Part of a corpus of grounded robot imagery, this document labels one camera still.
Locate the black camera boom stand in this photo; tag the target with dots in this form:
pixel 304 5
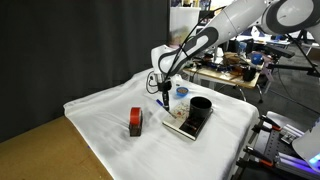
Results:
pixel 280 51

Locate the white tablecloth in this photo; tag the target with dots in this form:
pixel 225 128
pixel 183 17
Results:
pixel 150 153

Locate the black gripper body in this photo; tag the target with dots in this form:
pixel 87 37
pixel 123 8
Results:
pixel 164 87

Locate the aluminium extrusion rail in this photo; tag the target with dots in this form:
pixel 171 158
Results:
pixel 296 130
pixel 296 165

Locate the blue bowl with cereal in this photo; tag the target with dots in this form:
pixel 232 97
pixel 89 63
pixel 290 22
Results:
pixel 182 91

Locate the blue round object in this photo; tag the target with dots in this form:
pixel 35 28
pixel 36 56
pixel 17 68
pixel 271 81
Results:
pixel 256 59

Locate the small aluminium bracket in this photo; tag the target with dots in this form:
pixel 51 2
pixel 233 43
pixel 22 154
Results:
pixel 286 138

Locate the black orange bar clamp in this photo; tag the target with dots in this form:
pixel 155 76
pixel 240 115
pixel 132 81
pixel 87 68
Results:
pixel 270 122
pixel 250 164
pixel 258 155

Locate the black mug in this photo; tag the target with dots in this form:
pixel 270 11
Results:
pixel 249 74

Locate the red tape dispenser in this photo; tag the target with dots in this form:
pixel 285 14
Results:
pixel 135 120

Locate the cluttered wooden desk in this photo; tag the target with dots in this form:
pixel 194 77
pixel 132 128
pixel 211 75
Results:
pixel 230 78

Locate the black and white book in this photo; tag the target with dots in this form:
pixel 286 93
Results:
pixel 186 128

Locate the translucent plastic storage bin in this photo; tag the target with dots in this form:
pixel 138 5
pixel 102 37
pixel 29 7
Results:
pixel 181 18

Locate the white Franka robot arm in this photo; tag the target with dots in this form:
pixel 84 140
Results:
pixel 233 16

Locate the grey marker with blue cap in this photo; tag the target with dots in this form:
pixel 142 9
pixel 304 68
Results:
pixel 159 102

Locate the black curtain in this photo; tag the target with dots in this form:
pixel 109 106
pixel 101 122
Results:
pixel 83 50

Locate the black cup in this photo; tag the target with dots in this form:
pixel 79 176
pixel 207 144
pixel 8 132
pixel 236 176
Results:
pixel 200 110

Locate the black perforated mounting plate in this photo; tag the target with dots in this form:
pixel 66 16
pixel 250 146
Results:
pixel 271 143

